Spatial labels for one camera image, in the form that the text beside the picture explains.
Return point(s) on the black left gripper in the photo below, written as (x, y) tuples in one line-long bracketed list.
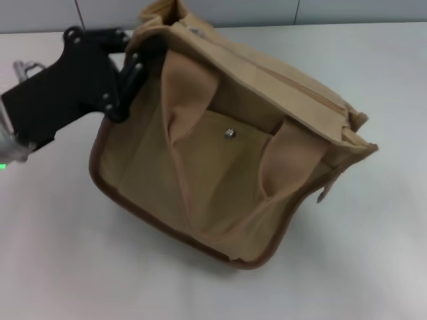
[(73, 83)]

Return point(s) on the khaki canvas food bag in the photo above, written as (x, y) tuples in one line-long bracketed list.
[(217, 173)]

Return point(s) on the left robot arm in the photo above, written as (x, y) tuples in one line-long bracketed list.
[(10, 146)]

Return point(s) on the silver metal shackle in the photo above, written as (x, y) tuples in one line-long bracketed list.
[(25, 70)]

